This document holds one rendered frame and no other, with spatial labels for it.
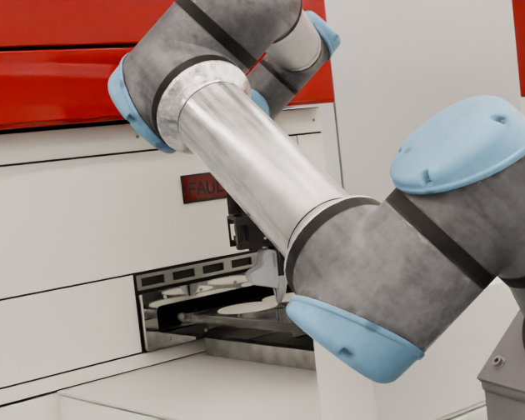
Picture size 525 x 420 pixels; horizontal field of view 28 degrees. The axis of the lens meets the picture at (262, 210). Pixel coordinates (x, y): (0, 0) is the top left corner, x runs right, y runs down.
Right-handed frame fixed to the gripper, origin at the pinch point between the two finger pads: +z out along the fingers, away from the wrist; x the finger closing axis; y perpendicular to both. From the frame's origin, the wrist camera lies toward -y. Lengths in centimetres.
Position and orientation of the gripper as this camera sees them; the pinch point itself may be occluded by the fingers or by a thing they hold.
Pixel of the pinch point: (282, 294)
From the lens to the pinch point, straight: 172.3
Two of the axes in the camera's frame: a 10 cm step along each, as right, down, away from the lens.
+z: 1.1, 9.9, 0.6
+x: 2.3, 0.4, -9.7
